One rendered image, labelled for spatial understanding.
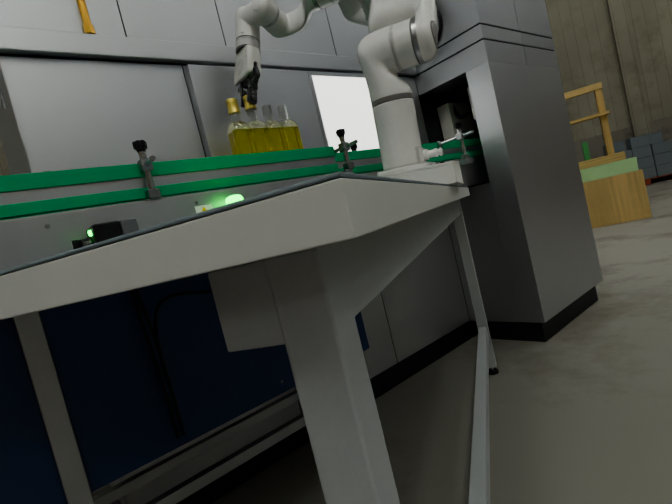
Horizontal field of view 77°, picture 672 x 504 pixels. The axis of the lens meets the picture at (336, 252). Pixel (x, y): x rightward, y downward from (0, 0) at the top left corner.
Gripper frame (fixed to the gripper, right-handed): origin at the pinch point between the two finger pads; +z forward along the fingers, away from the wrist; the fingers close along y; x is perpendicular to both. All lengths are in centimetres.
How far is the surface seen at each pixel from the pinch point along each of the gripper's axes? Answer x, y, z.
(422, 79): 97, -13, -40
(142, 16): -27.3, -14.6, -24.7
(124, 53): -32.5, -12.3, -10.1
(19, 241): -55, 17, 49
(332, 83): 43, -13, -23
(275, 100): 16.3, -12.3, -8.7
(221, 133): -4.0, -11.9, 7.7
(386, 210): -35, 94, 55
